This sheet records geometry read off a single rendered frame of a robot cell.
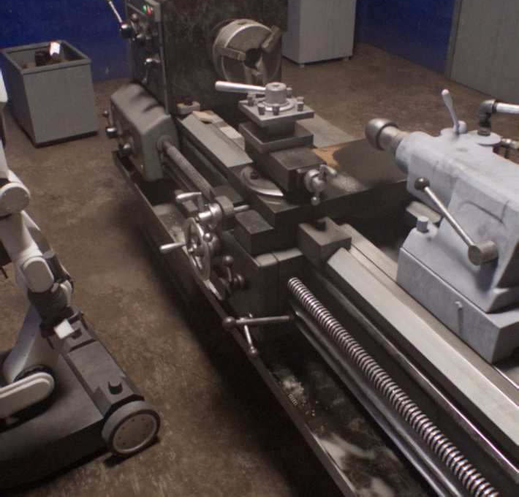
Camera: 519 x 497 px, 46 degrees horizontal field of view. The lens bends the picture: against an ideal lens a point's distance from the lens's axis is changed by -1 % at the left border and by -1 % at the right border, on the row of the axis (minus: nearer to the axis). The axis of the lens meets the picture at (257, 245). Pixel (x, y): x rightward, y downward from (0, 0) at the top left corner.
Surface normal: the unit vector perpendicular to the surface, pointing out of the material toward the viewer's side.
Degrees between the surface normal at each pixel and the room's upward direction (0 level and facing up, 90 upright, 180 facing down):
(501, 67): 90
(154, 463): 0
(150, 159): 90
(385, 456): 0
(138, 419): 90
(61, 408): 0
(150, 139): 90
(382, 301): 36
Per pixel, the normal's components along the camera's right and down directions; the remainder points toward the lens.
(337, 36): 0.44, 0.48
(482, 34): -0.90, 0.24
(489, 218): -0.87, 0.03
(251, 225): 0.00, -0.84
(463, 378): -0.53, -0.55
